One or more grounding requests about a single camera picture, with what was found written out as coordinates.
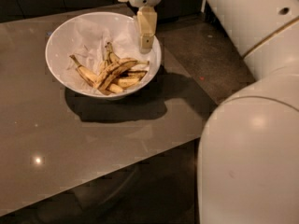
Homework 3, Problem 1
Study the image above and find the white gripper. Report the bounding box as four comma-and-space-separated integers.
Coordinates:
118, 0, 162, 53

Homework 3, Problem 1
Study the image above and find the long spotted banana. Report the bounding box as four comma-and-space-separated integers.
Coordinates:
93, 58, 150, 91

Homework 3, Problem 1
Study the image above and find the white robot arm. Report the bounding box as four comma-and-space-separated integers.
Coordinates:
197, 0, 299, 224

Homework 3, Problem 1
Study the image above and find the upright back banana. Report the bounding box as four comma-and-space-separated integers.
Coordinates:
99, 42, 120, 72

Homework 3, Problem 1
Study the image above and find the white bowl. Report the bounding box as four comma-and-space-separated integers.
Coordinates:
45, 12, 162, 100

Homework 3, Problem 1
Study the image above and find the dark-edged right banana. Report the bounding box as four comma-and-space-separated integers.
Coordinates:
113, 70, 147, 89

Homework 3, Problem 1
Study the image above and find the left yellow banana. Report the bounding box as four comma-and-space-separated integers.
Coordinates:
68, 54, 124, 94

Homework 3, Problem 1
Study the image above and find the white paper liner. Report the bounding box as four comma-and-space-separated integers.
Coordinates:
62, 15, 160, 96

